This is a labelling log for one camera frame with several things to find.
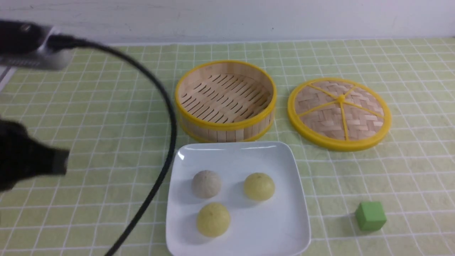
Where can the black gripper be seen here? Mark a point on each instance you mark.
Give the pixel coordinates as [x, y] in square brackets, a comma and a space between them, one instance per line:
[22, 157]

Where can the yellow steamed bun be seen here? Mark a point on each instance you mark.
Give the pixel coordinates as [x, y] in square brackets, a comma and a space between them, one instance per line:
[259, 187]
[213, 220]

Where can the yellow steamed bun front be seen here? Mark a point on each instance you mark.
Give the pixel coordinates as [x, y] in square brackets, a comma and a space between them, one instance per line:
[213, 220]

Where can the white square plate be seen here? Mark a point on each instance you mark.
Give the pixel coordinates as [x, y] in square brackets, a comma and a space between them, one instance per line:
[276, 227]

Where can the woven bamboo steamer lid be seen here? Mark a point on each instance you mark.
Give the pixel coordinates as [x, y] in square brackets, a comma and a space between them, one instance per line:
[339, 114]

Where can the bamboo steamer basket yellow rim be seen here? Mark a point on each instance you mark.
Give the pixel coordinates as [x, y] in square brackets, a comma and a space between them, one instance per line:
[226, 101]

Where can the beige grey steamed bun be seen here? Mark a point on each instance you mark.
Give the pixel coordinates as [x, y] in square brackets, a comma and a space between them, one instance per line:
[206, 184]

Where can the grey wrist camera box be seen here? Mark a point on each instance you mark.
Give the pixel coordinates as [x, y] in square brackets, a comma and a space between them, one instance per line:
[24, 45]

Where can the green cube block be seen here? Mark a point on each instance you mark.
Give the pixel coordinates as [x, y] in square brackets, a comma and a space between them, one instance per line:
[370, 216]

